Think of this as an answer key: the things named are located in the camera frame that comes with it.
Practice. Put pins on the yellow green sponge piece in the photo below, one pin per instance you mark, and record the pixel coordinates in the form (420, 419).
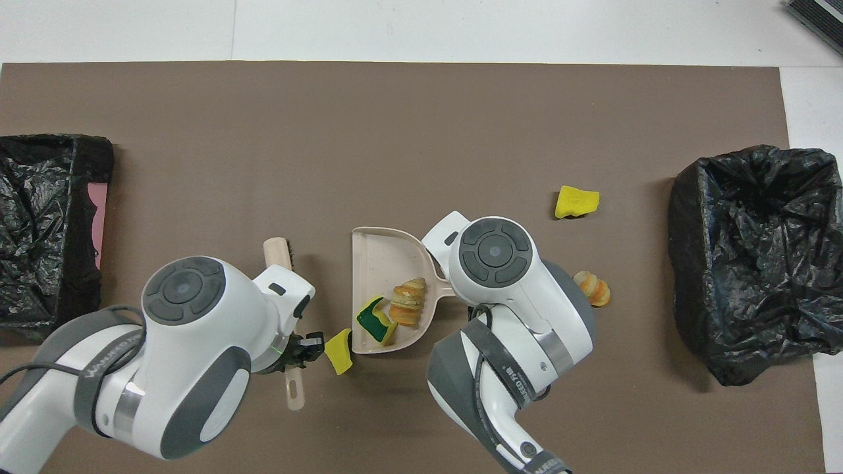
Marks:
(379, 324)

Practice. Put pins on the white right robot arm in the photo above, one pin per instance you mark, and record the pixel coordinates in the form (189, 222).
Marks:
(500, 316)

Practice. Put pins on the beige plastic dustpan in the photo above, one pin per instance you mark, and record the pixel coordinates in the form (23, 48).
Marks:
(375, 263)

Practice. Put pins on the grey ribbed metal block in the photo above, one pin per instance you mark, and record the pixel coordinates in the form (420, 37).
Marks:
(823, 16)

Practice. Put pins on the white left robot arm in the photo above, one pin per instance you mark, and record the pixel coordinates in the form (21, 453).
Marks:
(184, 368)

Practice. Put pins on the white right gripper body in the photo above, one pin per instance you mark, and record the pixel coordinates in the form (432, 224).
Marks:
(440, 237)

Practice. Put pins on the beige hand brush black bristles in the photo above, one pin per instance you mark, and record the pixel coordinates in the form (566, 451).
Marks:
(276, 253)

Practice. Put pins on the brown table mat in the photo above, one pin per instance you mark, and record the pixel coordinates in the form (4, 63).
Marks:
(421, 131)

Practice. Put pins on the orange toy croissant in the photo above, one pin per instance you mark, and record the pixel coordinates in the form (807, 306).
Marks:
(407, 303)
(595, 289)

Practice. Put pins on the pink plastic bin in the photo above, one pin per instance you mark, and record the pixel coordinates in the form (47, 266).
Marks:
(97, 217)

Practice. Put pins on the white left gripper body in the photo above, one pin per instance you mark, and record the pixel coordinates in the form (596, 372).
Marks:
(286, 299)

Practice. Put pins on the black plastic trash bag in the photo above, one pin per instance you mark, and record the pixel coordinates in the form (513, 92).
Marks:
(757, 263)
(39, 197)

